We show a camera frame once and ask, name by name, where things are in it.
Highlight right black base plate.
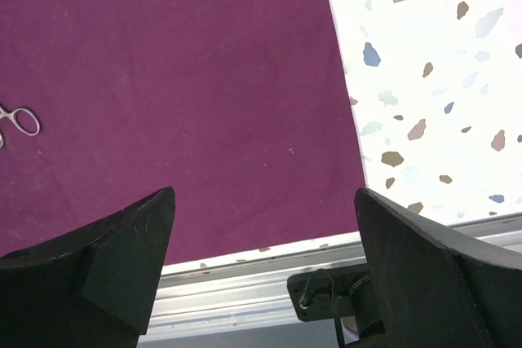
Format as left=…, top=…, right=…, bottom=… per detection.
left=286, top=264, right=388, bottom=347

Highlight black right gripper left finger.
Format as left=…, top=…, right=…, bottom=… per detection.
left=1, top=187, right=175, bottom=347

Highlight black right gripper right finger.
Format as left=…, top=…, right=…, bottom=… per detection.
left=354, top=188, right=521, bottom=347

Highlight steel forceps with ring handles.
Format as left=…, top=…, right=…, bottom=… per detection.
left=0, top=105, right=42, bottom=137

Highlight purple surgical cloth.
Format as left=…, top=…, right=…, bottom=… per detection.
left=1, top=0, right=364, bottom=264

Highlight aluminium front rail frame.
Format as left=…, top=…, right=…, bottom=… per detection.
left=136, top=211, right=522, bottom=348

